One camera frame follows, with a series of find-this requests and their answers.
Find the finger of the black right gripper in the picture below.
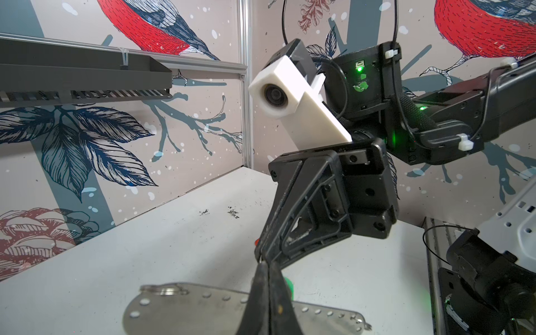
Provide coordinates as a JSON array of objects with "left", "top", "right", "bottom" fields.
[
  {"left": 267, "top": 184, "right": 353, "bottom": 269},
  {"left": 255, "top": 152, "right": 339, "bottom": 264}
]

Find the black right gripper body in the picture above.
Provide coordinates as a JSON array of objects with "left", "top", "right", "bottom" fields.
[{"left": 267, "top": 137, "right": 399, "bottom": 240}]

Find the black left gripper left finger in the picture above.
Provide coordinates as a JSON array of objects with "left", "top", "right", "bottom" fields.
[{"left": 236, "top": 262, "right": 269, "bottom": 335}]

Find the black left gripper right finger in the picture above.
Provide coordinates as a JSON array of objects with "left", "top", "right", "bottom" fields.
[{"left": 268, "top": 262, "right": 303, "bottom": 335}]

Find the green capped key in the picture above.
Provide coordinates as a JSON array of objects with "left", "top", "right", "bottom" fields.
[{"left": 284, "top": 277, "right": 294, "bottom": 301}]

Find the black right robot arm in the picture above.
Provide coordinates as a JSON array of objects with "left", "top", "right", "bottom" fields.
[{"left": 249, "top": 40, "right": 535, "bottom": 267}]

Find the black hanging basket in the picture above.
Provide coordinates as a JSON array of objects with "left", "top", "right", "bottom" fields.
[{"left": 1, "top": 34, "right": 173, "bottom": 108}]

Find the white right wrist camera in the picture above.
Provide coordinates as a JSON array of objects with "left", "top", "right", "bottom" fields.
[{"left": 248, "top": 39, "right": 352, "bottom": 150}]

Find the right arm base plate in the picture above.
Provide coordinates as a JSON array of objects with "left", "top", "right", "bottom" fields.
[{"left": 438, "top": 268, "right": 472, "bottom": 334}]

